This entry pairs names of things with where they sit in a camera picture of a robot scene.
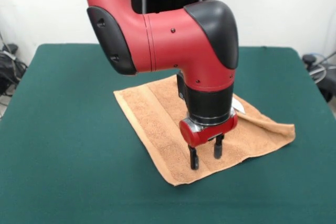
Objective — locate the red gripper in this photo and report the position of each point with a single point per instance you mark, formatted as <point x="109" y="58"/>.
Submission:
<point x="210" y="134"/>

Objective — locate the orange terry towel white tag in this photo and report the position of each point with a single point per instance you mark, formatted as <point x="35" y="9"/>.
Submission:
<point x="147" y="119"/>

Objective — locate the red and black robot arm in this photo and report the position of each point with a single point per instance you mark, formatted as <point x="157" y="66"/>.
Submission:
<point x="170" y="43"/>

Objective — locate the dark green tablecloth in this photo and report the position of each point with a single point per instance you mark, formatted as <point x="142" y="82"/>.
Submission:
<point x="65" y="161"/>

